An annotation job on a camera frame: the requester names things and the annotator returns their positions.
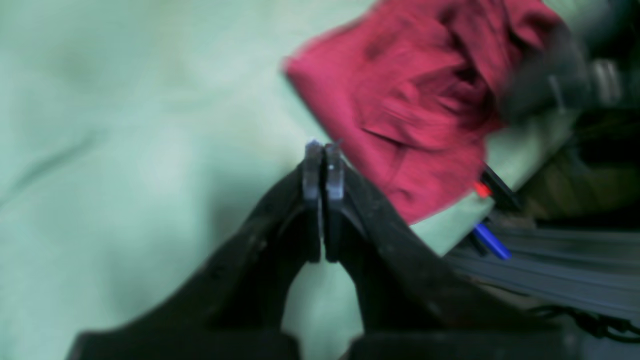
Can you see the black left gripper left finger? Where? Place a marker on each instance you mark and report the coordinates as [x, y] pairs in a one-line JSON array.
[[231, 308]]

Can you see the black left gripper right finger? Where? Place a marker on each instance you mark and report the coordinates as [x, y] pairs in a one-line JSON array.
[[413, 305]]

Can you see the red long-sleeve T-shirt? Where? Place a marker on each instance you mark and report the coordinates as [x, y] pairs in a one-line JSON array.
[[410, 89]]

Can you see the blue black top clamp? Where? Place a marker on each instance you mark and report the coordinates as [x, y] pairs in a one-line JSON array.
[[506, 202]]

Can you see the green table cloth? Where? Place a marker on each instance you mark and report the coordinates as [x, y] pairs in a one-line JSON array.
[[136, 136]]

